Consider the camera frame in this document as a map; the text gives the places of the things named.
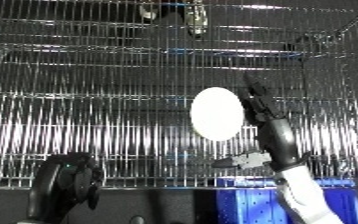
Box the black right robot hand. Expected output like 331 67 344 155
210 72 313 173

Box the white paper cup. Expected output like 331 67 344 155
187 86 247 142

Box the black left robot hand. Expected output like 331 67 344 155
26 152 107 224

